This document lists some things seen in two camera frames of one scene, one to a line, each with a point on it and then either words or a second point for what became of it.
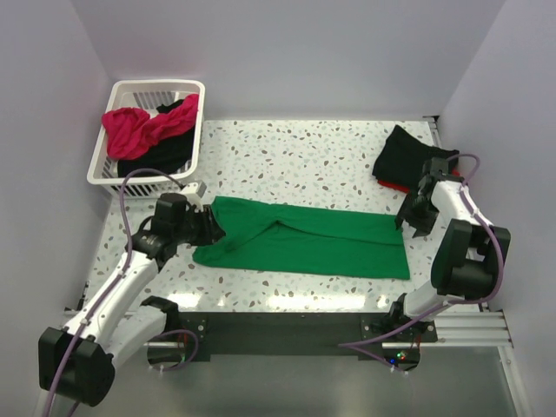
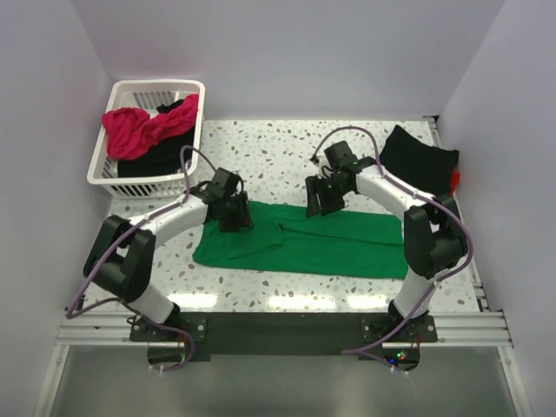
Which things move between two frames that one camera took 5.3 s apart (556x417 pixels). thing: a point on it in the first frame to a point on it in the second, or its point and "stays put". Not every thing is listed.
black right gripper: (423, 226) to (313, 187)
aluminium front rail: (471, 328) stays put
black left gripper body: (196, 228) to (235, 214)
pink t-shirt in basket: (131, 132) stays put
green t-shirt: (262, 235) stays put
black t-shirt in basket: (168, 155) stays put
